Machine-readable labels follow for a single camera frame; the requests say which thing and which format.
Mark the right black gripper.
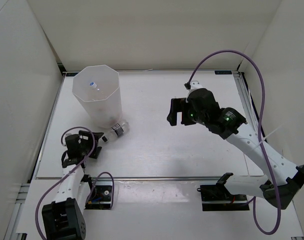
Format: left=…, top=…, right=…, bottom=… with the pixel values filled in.
left=167, top=98, right=208, bottom=127

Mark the black label plastic bottle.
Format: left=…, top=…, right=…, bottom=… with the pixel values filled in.
left=102, top=120, right=130, bottom=143

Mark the clear unlabelled plastic bottle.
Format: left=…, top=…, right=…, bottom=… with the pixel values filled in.
left=89, top=81, right=103, bottom=94

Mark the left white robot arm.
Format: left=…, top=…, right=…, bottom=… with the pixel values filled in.
left=42, top=128, right=104, bottom=240

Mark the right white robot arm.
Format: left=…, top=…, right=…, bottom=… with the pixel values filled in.
left=167, top=81, right=304, bottom=210

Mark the white octagonal plastic bin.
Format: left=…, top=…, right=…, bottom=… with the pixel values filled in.
left=72, top=65, right=122, bottom=129

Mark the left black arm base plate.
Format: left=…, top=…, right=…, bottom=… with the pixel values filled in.
left=85, top=180, right=115, bottom=210

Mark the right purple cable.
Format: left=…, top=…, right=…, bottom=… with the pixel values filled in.
left=184, top=49, right=281, bottom=235

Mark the white cable tie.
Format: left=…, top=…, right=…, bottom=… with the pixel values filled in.
left=255, top=124, right=284, bottom=150

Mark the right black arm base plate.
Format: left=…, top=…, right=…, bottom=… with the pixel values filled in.
left=197, top=184, right=249, bottom=212

